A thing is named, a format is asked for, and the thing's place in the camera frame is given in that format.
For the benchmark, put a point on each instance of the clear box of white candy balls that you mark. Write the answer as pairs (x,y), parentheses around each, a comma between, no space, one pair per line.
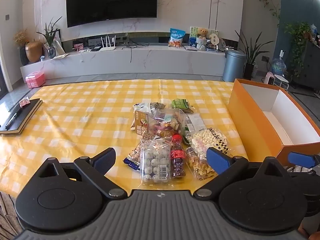
(155,161)

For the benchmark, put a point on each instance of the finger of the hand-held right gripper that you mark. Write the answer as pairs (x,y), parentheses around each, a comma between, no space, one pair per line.
(300,158)

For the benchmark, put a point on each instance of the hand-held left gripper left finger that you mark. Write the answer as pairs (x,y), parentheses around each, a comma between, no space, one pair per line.
(106,158)

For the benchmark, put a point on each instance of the blue water jug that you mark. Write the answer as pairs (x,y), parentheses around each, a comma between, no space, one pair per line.
(278,66)

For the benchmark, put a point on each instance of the green label raisin packet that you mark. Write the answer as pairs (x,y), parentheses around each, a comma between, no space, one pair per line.
(181,103)

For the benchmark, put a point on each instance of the small red packet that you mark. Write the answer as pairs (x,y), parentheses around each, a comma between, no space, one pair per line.
(24,103)

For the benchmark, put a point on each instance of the marble television console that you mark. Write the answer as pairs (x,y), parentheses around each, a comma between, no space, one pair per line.
(150,60)

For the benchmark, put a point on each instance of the orange cardboard box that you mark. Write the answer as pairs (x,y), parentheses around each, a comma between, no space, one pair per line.
(260,120)

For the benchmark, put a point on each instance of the hanging wall vine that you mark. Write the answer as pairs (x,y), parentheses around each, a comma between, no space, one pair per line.
(267,0)

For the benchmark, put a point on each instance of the white crinkled snack packet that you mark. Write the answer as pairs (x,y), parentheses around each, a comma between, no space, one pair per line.
(142,107)

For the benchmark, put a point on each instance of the grey metal trash can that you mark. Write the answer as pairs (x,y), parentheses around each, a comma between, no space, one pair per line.
(233,66)

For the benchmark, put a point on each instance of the green plant in glass vase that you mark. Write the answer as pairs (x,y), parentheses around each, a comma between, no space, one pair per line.
(51,42)

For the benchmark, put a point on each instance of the brown snack packet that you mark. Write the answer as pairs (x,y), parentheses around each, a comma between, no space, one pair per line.
(141,123)

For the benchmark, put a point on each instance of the tall potted floor plant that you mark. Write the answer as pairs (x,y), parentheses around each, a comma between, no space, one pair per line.
(250,57)

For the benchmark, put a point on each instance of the brown round vase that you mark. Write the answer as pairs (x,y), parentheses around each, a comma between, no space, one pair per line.
(33,52)

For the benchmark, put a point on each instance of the white and green snack packet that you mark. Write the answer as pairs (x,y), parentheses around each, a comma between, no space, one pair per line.
(195,123)

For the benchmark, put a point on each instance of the black pen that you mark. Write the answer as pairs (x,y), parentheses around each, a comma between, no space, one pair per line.
(12,118)

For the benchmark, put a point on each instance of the black notebook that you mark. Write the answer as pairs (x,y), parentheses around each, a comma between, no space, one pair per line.
(21,118)

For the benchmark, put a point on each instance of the yellow checked tablecloth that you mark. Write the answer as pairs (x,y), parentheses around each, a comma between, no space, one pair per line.
(80,130)

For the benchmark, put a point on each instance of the white round stool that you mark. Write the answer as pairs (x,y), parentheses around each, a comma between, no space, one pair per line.
(281,80)

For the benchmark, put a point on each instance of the small cola bottle red cap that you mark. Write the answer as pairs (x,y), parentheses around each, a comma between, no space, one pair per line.
(178,155)

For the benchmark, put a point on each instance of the clear snack packet blue edge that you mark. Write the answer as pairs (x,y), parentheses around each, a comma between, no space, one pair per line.
(132,158)

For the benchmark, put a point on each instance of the dried flowers in dark vase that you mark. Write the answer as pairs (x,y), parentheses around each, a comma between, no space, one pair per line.
(22,42)

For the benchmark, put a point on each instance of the pink plastic stool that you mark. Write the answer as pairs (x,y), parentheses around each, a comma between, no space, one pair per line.
(269,78)

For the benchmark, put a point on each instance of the dark grey cabinet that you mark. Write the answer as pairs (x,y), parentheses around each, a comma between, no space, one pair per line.
(308,65)

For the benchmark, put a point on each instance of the pink photo card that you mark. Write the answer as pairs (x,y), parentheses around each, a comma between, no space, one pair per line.
(78,47)

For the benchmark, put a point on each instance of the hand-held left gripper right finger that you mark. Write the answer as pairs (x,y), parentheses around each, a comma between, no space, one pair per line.
(217,158)

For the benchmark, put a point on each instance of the checker print white candy bag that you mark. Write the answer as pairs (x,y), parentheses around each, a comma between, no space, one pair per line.
(208,138)

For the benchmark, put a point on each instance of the dark small snack packet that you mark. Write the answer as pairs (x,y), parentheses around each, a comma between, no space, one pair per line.
(158,105)

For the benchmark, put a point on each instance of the wall-mounted television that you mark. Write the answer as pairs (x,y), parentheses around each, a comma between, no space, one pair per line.
(112,1)

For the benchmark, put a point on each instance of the round paper fan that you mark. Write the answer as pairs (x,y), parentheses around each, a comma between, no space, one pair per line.
(215,42)

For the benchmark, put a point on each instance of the white router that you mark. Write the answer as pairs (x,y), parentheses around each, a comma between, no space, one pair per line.
(107,47)

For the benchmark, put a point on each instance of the clear bag of mixed candies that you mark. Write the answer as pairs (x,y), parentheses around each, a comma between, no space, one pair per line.
(166,125)

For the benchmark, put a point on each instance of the clear bag of peanuts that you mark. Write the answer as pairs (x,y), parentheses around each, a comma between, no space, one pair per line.
(200,166)

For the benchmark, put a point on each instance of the pink storage box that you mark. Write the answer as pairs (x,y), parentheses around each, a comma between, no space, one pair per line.
(35,79)

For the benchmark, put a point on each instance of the blue snack bag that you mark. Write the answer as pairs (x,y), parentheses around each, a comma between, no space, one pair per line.
(176,38)

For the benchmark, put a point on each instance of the trailing ivy plant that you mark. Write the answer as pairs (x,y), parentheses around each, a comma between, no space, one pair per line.
(297,42)

